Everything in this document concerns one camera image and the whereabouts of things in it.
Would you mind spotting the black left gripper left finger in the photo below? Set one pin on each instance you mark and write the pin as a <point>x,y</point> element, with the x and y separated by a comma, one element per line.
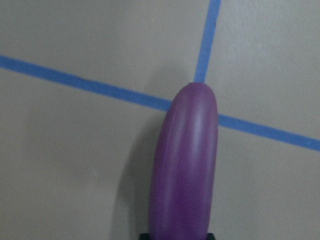
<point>144,236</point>

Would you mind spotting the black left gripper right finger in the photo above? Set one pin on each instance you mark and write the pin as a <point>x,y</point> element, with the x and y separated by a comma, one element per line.
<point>210,236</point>

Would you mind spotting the purple eggplant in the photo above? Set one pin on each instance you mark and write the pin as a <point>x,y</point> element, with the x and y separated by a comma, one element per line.
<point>184,167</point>

